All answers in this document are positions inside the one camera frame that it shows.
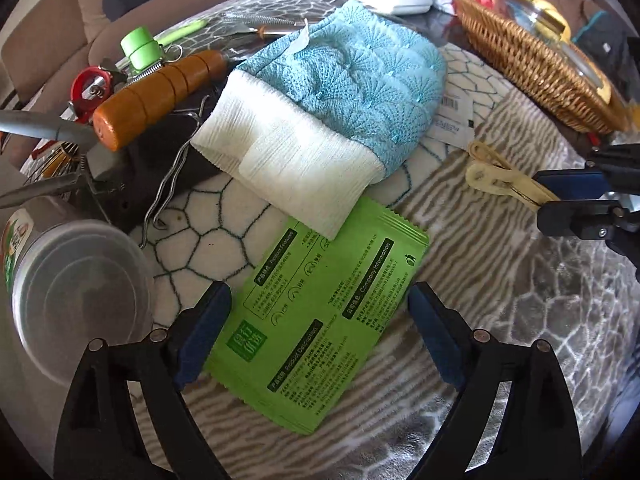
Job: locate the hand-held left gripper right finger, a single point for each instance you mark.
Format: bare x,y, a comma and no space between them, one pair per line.
437,330

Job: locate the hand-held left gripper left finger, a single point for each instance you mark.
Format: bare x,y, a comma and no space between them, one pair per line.
202,330

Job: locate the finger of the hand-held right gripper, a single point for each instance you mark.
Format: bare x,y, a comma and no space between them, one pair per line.
570,181
575,220

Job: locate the pale yellow clothes peg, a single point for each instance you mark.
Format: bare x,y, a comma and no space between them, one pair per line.
492,177

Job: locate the large green packet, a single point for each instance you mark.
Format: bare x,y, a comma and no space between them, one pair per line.
320,310

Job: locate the wicker basket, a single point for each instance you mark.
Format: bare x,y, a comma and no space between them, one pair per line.
525,60

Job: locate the white barcode sachet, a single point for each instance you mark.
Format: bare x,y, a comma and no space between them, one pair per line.
452,122

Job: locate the bananas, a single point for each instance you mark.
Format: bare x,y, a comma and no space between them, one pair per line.
542,17

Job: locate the blue knitted mitt white cuff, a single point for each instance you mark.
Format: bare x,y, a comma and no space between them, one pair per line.
340,85

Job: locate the grey metal blade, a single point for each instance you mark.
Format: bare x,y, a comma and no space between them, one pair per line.
45,127

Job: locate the red metal tool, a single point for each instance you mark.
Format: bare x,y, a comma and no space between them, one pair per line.
82,92

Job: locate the green plastic spool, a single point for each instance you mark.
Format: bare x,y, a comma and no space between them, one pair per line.
137,45

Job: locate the green pen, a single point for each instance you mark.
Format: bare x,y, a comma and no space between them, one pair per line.
180,32

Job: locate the brown sofa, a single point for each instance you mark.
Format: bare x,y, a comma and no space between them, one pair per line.
45,35

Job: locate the wrinkled beige back cushion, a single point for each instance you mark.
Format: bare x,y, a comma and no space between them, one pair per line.
95,0

